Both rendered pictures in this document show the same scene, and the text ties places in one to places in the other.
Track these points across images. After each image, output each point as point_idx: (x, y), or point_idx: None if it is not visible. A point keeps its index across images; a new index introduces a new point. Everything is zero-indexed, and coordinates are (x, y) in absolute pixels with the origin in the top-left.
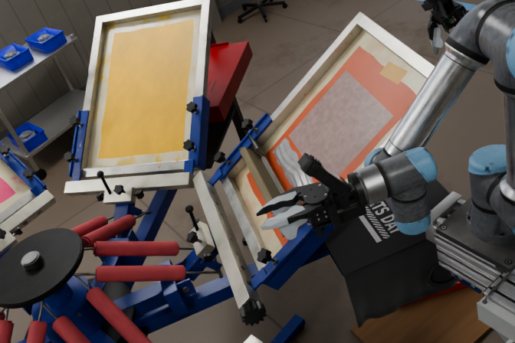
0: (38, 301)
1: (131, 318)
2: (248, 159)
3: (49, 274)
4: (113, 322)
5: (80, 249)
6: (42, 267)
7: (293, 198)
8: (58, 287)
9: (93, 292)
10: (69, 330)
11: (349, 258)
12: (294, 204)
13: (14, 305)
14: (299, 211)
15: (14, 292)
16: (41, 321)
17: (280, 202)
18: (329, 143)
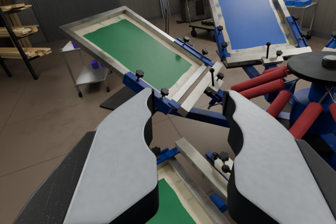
0: (292, 73)
1: (319, 150)
2: None
3: (318, 71)
4: (292, 126)
5: None
6: (326, 68)
7: (246, 202)
8: (305, 78)
9: (313, 105)
10: (279, 99)
11: None
12: (230, 215)
13: (287, 64)
14: (79, 184)
15: (299, 61)
16: (282, 83)
17: (241, 138)
18: None
